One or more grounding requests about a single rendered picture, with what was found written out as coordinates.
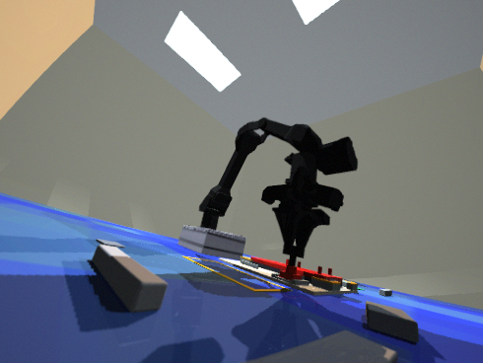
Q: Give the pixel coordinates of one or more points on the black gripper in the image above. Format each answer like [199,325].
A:
[296,217]

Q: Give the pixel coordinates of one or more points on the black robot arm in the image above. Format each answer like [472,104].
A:
[331,158]

